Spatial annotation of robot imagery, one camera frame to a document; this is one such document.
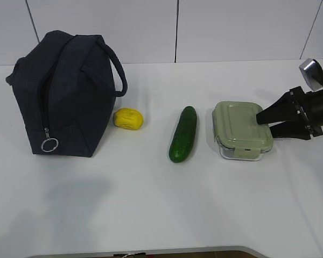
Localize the cable at table edge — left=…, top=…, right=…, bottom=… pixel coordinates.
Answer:
left=113, top=251, right=146, bottom=258

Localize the green cucumber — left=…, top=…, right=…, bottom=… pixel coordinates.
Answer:
left=168, top=106, right=198, bottom=163

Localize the yellow lemon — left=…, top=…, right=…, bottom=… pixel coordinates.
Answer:
left=113, top=107, right=144, bottom=130

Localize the silver wrist camera on right gripper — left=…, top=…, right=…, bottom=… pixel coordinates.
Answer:
left=299, top=59, right=323, bottom=91

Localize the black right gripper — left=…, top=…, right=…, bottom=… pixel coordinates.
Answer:
left=256, top=86, right=323, bottom=140

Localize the glass container with green lid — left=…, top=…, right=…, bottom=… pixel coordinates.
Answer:
left=212, top=101, right=273, bottom=161

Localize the dark navy fabric lunch bag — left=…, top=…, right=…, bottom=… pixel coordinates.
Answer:
left=6, top=30, right=128, bottom=157

